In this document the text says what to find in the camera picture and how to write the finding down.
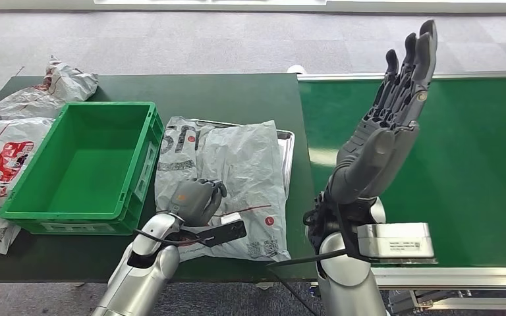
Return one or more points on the crumpled white mailer bag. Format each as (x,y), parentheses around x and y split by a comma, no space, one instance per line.
(34,100)

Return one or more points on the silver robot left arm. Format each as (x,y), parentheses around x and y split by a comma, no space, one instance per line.
(139,283)

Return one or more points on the aluminium conveyor frame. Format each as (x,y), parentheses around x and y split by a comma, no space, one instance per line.
(475,277)

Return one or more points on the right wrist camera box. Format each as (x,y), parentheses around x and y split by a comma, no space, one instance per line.
(392,244)

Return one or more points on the white conveyor end cap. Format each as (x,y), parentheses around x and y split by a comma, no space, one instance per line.
(296,69)

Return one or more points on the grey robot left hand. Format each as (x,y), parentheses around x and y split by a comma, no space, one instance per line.
(196,200)

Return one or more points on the green conveyor belt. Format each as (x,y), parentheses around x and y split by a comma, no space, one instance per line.
(475,152)

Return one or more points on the electronic scale with steel tray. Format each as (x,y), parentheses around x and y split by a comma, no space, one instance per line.
(285,152)

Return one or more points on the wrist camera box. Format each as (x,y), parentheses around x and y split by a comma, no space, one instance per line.
(227,233)
(392,244)

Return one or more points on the grey plastic mailer package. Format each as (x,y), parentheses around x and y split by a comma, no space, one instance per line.
(244,165)

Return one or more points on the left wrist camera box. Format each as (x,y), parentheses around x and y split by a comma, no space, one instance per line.
(227,233)

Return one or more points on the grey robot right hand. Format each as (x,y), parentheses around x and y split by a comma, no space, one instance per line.
(375,152)

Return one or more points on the green plastic crate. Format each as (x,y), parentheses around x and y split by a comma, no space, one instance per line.
(87,174)

